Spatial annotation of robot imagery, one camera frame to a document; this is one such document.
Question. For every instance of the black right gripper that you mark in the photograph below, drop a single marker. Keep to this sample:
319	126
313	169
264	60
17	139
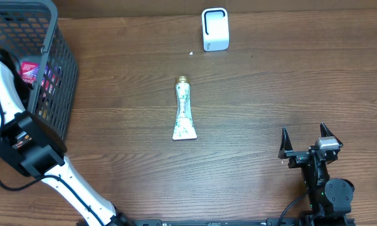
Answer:
297	157

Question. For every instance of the pink purple pad package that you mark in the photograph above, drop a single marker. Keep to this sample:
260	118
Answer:
29	72

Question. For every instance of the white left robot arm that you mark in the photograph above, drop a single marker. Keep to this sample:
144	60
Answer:
34	116

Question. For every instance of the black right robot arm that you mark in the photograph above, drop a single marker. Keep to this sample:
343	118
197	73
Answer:
330	198

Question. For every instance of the white barcode scanner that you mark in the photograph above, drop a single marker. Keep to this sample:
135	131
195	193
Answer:
216	35

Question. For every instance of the white floral tube gold cap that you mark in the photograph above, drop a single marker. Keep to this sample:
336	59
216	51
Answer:
184	125

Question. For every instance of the dark grey plastic basket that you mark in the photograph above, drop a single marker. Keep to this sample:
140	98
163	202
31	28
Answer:
29	32

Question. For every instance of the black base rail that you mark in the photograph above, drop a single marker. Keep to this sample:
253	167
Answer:
267	222

